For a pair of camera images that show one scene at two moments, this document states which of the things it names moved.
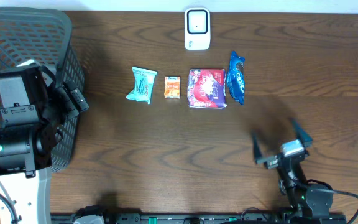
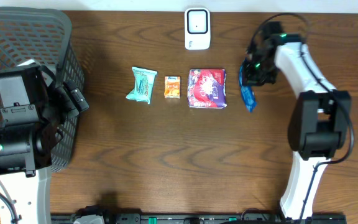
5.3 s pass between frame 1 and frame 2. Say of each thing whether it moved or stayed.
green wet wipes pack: stayed
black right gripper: moved
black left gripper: stayed
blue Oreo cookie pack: moved
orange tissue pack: stayed
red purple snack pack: stayed
